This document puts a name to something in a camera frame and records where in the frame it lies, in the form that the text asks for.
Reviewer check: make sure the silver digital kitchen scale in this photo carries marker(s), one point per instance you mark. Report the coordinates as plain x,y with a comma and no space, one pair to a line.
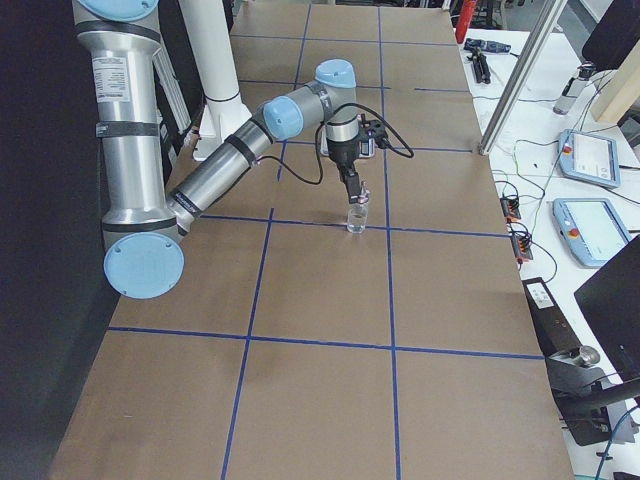
367,147

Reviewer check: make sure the glass sauce bottle metal cap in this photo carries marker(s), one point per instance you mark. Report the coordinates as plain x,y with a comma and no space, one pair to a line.
358,211

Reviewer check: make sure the aluminium frame post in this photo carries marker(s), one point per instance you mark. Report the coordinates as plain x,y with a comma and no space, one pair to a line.
531,51

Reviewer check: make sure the black monitor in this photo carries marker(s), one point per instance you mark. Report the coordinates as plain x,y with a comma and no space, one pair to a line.
609,302

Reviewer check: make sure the blue teach pendant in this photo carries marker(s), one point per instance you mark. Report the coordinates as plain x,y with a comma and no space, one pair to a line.
591,228
589,158

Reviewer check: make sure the black folded tripod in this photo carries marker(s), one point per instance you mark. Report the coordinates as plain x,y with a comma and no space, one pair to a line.
481,71

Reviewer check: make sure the orange black adapter box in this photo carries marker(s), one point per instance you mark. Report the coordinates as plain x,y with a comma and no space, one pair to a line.
510,209

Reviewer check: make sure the near blue teach pendant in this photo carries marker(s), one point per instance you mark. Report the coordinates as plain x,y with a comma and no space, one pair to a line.
591,228

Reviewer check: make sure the far blue teach pendant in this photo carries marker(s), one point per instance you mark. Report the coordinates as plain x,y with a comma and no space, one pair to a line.
589,158

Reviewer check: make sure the red cylinder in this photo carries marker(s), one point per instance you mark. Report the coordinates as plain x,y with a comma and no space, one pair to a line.
464,20

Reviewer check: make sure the black box white label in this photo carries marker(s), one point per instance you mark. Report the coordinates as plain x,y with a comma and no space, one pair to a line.
553,331

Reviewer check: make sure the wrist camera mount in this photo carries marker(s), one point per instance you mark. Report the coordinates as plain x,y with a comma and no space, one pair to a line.
374,129

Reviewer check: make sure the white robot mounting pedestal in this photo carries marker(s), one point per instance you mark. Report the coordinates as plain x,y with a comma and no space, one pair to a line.
224,110

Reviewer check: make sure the black monitor stand base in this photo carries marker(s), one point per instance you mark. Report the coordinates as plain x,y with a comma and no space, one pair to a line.
589,404

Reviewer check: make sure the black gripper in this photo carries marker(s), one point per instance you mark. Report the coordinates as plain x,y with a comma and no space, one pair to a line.
343,155

